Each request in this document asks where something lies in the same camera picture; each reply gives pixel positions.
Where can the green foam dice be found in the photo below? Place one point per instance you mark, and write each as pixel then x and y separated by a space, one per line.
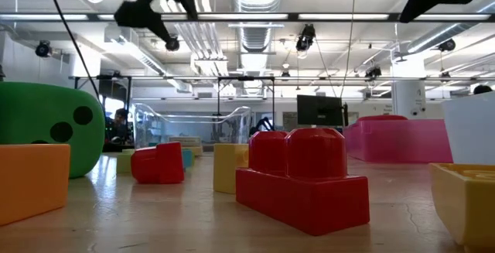
pixel 35 113

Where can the white plastic bin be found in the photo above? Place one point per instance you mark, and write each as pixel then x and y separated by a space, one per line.
pixel 472 129

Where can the yellow-orange brick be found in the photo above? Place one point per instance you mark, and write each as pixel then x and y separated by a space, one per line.
pixel 464 206

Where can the red two-stud brick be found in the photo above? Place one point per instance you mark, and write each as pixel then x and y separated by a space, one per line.
pixel 301 202
pixel 158 164

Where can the background black robot arm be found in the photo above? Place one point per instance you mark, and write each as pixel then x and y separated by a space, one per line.
pixel 263 124

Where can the white round pillar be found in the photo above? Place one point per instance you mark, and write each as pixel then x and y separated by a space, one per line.
pixel 408 98

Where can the clear plastic bin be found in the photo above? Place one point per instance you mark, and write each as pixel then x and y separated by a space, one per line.
pixel 241 125

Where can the pale green four-stud brick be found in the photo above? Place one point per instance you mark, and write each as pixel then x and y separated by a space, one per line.
pixel 124 163

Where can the blue single-stud brick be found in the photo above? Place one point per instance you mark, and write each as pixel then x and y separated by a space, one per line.
pixel 187 159

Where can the pink plastic bin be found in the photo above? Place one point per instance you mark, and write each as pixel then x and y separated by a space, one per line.
pixel 398 141

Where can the black monitor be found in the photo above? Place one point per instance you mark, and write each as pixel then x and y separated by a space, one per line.
pixel 320 110

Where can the yellow four-stud brick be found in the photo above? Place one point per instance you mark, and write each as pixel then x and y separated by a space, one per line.
pixel 228 168

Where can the orange brick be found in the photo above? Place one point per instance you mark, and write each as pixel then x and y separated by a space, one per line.
pixel 31 183

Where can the black ceiling-hung camera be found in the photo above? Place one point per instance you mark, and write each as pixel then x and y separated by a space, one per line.
pixel 172 44
pixel 285 75
pixel 43 48
pixel 373 72
pixel 305 38
pixel 446 45

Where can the black background workstation frame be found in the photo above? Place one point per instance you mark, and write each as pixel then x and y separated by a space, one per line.
pixel 128 90

